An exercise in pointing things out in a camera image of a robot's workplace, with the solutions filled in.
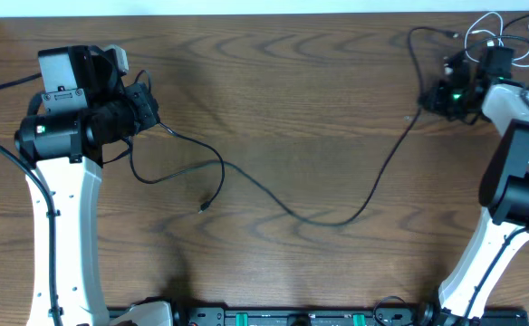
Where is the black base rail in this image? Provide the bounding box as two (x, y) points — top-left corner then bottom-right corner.
(108, 306), (529, 326)

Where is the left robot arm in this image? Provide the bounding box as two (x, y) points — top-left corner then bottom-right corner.
(14, 45), (174, 325)

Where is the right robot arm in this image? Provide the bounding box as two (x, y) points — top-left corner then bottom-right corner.
(417, 46), (529, 325)

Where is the black cable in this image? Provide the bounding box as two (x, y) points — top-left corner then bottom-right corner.
(128, 25), (461, 227)
(130, 68), (226, 214)

